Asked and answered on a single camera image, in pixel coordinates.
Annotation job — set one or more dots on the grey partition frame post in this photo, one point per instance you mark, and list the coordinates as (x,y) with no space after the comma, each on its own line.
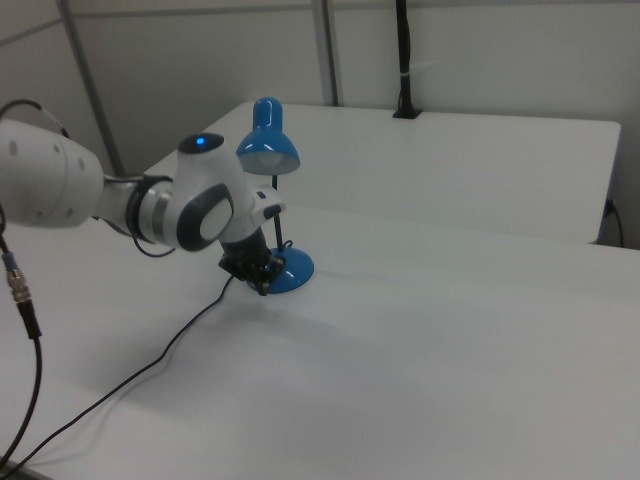
(327,50)
(92,85)

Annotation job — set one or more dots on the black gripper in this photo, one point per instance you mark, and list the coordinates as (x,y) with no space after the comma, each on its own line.
(245,255)

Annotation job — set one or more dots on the blue gooseneck desk lamp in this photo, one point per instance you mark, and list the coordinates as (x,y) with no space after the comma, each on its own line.
(267,135)

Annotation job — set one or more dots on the black camera pole with base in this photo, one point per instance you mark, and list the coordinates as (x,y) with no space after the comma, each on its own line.
(404,50)

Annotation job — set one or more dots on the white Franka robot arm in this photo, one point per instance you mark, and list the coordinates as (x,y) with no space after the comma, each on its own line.
(50,170)

